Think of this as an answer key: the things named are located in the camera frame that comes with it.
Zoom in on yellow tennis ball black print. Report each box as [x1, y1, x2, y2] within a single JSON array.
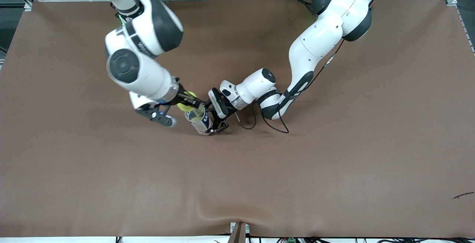
[[177, 91, 197, 112]]

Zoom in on white blue tennis ball can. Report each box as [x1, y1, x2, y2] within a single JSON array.
[[184, 104, 215, 135]]

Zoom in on brown table cover mat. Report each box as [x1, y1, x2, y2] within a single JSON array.
[[0, 0, 475, 238]]

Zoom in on table edge clamp bracket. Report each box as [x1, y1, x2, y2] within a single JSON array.
[[227, 221, 250, 243]]

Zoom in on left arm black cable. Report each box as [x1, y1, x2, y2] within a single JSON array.
[[237, 39, 345, 134]]

